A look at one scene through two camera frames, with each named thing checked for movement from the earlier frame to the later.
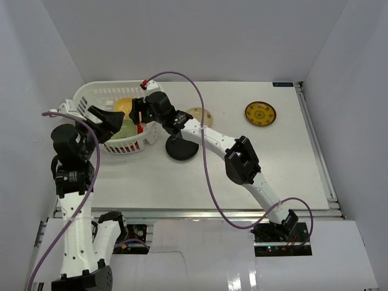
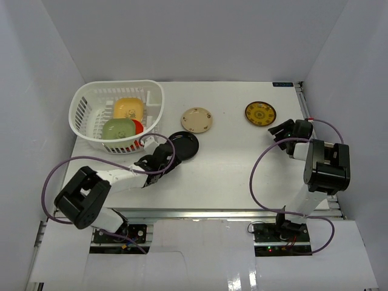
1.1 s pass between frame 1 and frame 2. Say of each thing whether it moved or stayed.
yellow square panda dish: stayed
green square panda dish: stayed
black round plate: stayed
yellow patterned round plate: stayed
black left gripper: moved
